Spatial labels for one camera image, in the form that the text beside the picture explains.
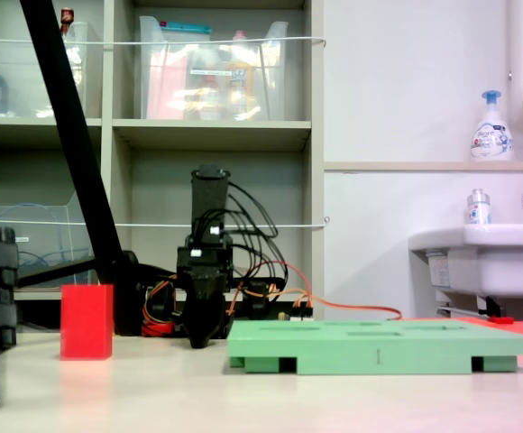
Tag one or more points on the bottle with pink cap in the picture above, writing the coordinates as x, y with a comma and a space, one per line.
241, 76

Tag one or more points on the green board with shaped holes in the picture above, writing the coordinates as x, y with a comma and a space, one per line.
333, 356

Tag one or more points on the white foam soap pump bottle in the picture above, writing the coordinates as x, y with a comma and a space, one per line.
491, 135

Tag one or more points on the brown bottle with red cap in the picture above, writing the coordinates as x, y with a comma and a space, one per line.
66, 20

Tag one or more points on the black table clamp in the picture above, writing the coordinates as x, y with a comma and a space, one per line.
261, 300

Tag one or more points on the beige shelf unit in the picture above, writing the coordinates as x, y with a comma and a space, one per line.
212, 135

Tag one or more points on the white sink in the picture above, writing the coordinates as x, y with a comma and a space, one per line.
491, 261

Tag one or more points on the thick black tripod leg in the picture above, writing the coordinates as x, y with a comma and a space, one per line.
70, 135

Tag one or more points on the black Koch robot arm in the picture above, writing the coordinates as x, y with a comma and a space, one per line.
210, 198

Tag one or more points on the box with blue lid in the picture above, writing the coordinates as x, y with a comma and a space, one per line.
185, 28

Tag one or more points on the small clear sanitizer bottle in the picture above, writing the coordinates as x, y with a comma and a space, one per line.
478, 209

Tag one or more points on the clear plastic bin with bottles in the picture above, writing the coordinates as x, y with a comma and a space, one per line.
79, 67

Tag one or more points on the thin black tripod brace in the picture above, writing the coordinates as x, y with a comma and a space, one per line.
58, 272

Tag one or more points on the large clear plastic bin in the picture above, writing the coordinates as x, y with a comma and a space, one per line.
176, 81

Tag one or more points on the red square block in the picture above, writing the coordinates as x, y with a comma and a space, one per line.
85, 322

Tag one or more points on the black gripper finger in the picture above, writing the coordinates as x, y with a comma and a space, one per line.
198, 320
216, 313

